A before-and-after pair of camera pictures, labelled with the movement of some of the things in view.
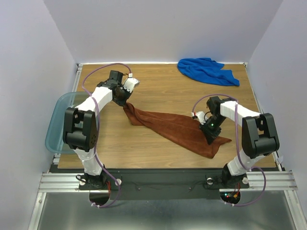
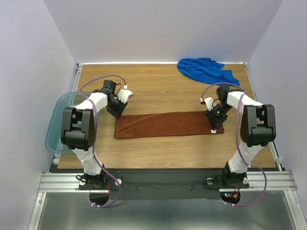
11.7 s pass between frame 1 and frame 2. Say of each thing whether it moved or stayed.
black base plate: stayed
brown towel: moved
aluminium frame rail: stayed
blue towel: stayed
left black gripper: moved
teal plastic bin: stayed
